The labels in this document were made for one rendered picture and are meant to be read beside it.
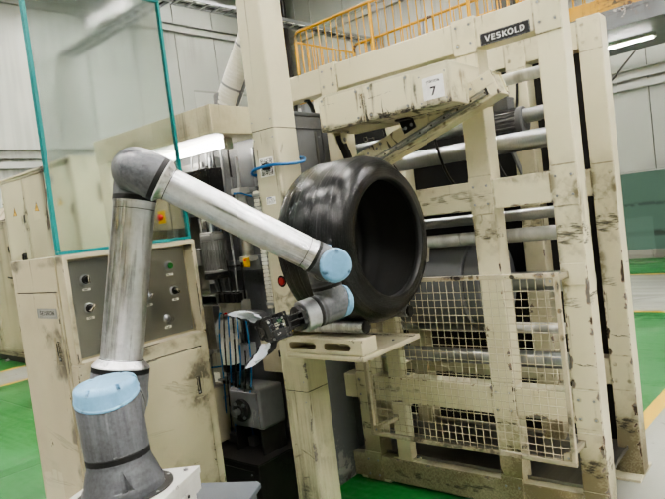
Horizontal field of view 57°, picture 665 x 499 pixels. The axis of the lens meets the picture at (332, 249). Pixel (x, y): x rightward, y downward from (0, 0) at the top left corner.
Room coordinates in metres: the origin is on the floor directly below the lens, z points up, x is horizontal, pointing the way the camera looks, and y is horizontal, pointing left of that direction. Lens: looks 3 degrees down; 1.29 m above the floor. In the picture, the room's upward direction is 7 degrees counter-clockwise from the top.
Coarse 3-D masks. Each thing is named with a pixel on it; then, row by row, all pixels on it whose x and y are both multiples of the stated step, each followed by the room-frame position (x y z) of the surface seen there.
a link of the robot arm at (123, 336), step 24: (120, 192) 1.61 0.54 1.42; (120, 216) 1.60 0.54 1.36; (144, 216) 1.62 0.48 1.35; (120, 240) 1.60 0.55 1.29; (144, 240) 1.62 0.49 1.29; (120, 264) 1.59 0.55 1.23; (144, 264) 1.62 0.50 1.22; (120, 288) 1.58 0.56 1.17; (144, 288) 1.62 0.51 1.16; (120, 312) 1.58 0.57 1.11; (144, 312) 1.62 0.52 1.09; (120, 336) 1.57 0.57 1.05; (144, 336) 1.64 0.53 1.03; (96, 360) 1.59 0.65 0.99; (120, 360) 1.56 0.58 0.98; (144, 360) 1.63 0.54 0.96; (144, 384) 1.59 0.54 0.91
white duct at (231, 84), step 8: (240, 48) 2.82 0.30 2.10; (232, 56) 2.86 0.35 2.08; (240, 56) 2.83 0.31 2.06; (232, 64) 2.86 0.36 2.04; (240, 64) 2.85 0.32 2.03; (232, 72) 2.87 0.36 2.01; (240, 72) 2.87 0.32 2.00; (224, 80) 2.90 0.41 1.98; (232, 80) 2.88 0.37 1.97; (240, 80) 2.89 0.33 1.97; (224, 88) 2.91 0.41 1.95; (232, 88) 2.90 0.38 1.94; (240, 88) 2.91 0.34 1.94; (224, 96) 2.92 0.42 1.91; (232, 96) 2.92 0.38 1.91; (224, 104) 2.93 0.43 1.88; (232, 104) 2.94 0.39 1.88
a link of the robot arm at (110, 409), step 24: (96, 384) 1.42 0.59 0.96; (120, 384) 1.40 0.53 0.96; (96, 408) 1.36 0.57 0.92; (120, 408) 1.38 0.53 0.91; (144, 408) 1.50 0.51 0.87; (96, 432) 1.36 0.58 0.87; (120, 432) 1.37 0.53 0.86; (144, 432) 1.43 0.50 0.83; (96, 456) 1.36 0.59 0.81; (120, 456) 1.36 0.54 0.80
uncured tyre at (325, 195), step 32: (352, 160) 2.11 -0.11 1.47; (384, 160) 2.23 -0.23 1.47; (288, 192) 2.14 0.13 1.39; (320, 192) 2.02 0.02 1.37; (352, 192) 2.01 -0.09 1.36; (384, 192) 2.42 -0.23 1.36; (288, 224) 2.06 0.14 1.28; (320, 224) 1.97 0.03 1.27; (352, 224) 1.99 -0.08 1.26; (384, 224) 2.49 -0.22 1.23; (416, 224) 2.31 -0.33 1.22; (352, 256) 1.97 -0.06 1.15; (384, 256) 2.49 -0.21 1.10; (416, 256) 2.30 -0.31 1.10; (352, 288) 1.98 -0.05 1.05; (384, 288) 2.40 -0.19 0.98; (416, 288) 2.26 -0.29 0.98; (384, 320) 2.15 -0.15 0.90
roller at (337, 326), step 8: (336, 320) 2.14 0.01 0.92; (344, 320) 2.12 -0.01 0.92; (352, 320) 2.10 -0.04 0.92; (360, 320) 2.08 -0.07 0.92; (320, 328) 2.17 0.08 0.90; (328, 328) 2.15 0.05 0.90; (336, 328) 2.12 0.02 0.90; (344, 328) 2.10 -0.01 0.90; (352, 328) 2.08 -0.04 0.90; (360, 328) 2.06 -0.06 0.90; (368, 328) 2.07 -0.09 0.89
